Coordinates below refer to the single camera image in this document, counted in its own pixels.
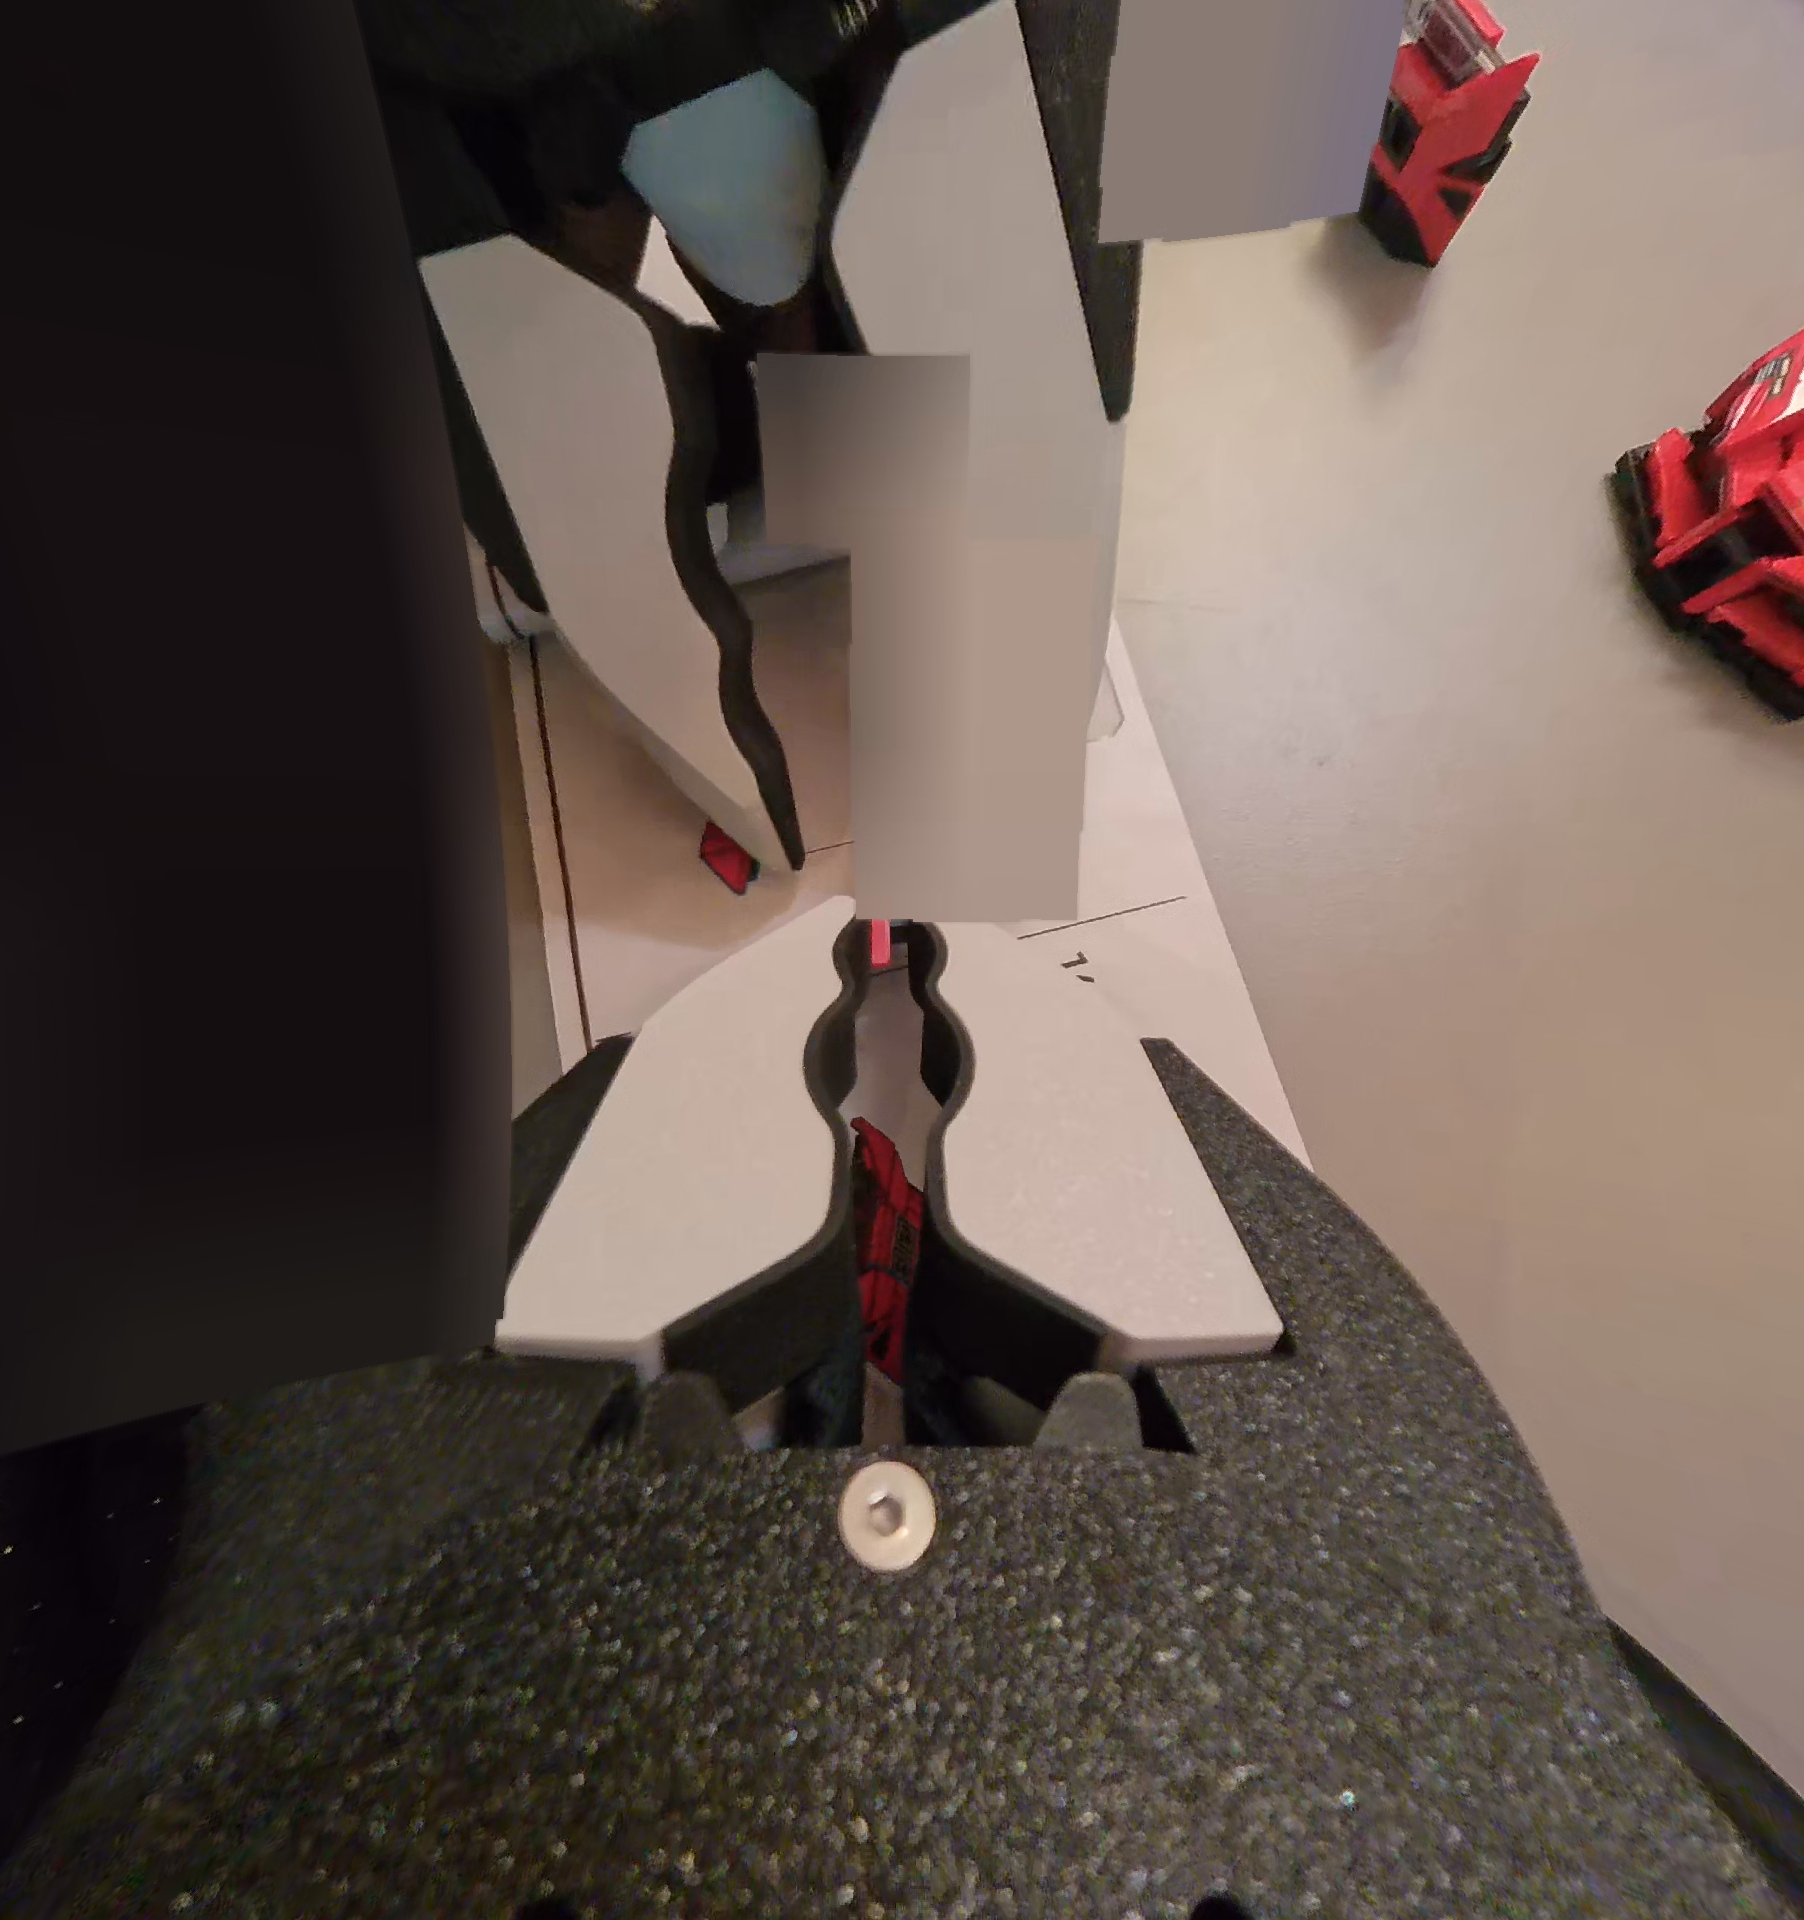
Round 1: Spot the lego instruction booklet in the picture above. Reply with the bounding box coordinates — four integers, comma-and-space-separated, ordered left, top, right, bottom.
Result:
473, 554, 1312, 1171

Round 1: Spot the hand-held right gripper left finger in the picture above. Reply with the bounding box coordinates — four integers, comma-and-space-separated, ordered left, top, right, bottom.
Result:
495, 894, 863, 1381

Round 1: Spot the red lego sports car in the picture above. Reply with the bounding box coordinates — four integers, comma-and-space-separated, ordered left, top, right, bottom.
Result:
1607, 292, 1804, 725

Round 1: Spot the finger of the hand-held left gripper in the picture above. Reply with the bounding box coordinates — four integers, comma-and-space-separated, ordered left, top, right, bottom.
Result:
420, 237, 811, 874
821, 0, 1132, 538

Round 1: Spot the red lego subassembly with clear piece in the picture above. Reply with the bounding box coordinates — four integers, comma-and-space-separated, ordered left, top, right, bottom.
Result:
1355, 0, 1542, 272

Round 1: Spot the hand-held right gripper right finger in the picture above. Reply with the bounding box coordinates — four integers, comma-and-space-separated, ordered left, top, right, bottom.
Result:
908, 919, 1287, 1374

